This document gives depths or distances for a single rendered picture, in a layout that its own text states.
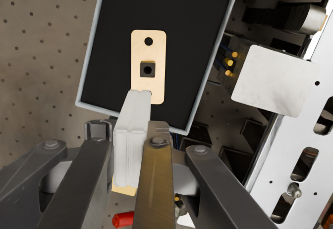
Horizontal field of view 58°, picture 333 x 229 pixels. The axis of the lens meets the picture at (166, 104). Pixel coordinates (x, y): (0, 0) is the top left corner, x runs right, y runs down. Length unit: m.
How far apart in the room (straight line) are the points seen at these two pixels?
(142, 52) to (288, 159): 0.38
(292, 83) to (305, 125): 0.17
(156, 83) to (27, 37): 0.58
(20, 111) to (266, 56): 0.71
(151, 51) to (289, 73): 0.19
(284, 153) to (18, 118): 0.70
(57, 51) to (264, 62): 0.58
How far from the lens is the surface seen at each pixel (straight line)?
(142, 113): 0.16
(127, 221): 0.48
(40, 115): 0.92
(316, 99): 0.59
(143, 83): 0.35
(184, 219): 0.57
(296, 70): 0.43
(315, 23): 0.44
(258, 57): 0.41
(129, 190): 0.41
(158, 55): 0.34
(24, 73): 0.90
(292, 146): 0.61
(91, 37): 0.34
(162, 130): 0.16
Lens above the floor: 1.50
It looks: 72 degrees down
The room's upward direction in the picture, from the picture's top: 178 degrees clockwise
